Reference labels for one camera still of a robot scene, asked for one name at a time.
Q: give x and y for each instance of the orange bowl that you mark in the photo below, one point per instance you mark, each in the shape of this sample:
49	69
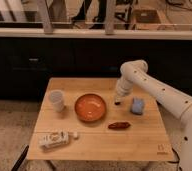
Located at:
90	107

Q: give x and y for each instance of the cardboard box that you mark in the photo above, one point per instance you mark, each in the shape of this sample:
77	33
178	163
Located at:
148	19

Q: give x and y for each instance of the blue sponge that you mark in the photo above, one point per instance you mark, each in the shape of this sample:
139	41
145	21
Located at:
137	106

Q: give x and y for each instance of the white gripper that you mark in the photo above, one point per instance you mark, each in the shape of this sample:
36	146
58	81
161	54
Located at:
117	98

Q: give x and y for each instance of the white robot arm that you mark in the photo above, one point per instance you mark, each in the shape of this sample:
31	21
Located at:
175	101

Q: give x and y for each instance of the brown sausage toy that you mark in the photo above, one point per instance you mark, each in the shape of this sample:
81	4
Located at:
119	125

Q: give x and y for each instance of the wooden table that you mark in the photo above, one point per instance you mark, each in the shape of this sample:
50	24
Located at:
145	140

